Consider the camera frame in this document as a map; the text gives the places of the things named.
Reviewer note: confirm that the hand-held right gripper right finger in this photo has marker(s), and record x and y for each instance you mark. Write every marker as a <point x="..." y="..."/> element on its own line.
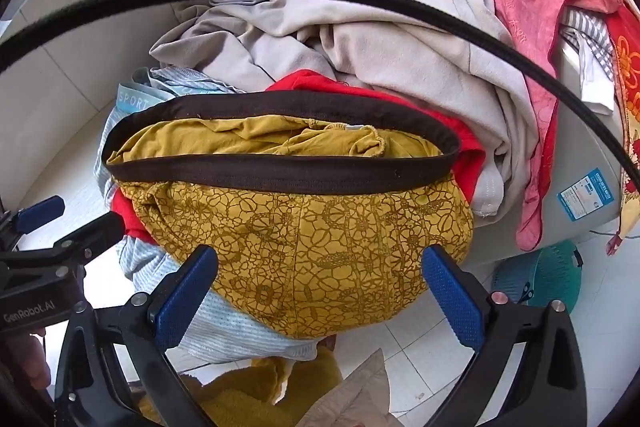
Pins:
<point x="450" y="302"/>

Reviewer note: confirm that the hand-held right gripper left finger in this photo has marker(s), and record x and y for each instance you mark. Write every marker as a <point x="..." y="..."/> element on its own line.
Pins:
<point x="185" y="297"/>

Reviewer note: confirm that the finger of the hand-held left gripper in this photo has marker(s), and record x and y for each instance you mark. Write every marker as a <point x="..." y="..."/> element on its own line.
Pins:
<point x="95" y="229"/>
<point x="42" y="208"/>

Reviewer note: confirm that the yellow patterned pants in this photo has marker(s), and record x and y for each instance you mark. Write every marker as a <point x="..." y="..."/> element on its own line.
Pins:
<point x="325" y="247"/>

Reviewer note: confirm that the person's left hand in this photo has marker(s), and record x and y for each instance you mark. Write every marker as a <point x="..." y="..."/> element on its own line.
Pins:
<point x="27" y="359"/>

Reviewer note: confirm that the light blue striped garment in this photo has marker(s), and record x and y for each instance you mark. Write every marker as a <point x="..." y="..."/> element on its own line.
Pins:
<point x="225" y="332"/>

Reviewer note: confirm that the teal plastic basket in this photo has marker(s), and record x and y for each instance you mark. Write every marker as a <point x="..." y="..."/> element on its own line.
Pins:
<point x="550" y="272"/>

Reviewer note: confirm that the person's yellow fleece top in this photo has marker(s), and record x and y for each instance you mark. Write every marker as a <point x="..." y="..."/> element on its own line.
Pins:
<point x="240" y="397"/>

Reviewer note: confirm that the person's beige padded jacket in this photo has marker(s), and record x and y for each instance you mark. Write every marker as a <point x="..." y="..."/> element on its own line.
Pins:
<point x="360" y="397"/>

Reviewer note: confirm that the blue label sticker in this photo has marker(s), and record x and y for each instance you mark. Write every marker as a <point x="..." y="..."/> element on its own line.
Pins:
<point x="585" y="194"/>

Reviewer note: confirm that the grey appliance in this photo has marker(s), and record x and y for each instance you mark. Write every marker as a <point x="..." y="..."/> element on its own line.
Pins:
<point x="575" y="147"/>

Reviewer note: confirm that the red garment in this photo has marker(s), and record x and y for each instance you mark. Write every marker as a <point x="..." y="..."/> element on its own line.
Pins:
<point x="320" y="82"/>

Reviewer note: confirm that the beige garment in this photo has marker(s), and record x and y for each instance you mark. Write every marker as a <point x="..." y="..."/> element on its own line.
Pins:
<point x="400" y="47"/>

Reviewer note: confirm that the grey checked cloth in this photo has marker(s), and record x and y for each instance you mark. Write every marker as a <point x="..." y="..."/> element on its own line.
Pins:
<point x="592" y="37"/>

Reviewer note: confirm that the red yellow printed blanket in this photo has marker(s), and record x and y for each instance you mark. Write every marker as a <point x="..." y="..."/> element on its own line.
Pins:
<point x="627" y="57"/>

